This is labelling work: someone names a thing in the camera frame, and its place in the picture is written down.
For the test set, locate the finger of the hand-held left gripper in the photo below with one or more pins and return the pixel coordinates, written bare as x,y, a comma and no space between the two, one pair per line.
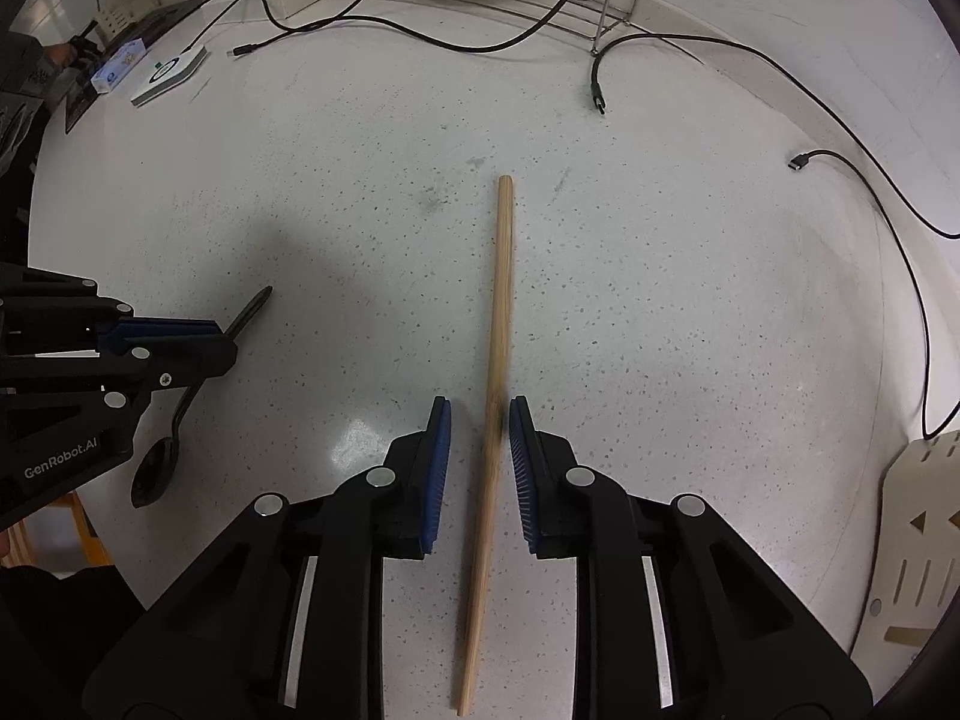
165,330
187,364

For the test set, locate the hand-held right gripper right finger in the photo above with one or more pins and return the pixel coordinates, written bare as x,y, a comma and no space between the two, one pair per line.
523,480

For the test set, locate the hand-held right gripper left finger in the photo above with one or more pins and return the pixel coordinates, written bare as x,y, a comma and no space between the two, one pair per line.
439,480

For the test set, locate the black spoon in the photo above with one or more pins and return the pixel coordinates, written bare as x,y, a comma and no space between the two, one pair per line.
154,472

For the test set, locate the wooden chopstick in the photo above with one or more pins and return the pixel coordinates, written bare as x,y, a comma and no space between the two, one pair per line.
499,300

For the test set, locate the cream plastic utensil holder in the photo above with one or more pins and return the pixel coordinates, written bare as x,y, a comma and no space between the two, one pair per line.
922,525

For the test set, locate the wooden stool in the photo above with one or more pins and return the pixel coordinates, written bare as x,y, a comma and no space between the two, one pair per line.
90,532

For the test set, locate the white square device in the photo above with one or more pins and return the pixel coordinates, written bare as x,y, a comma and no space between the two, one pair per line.
169,75

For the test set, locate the blue and white box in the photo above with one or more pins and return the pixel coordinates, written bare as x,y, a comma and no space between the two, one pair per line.
116,67

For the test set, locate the black cooktop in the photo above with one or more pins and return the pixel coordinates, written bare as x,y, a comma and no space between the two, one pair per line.
180,22

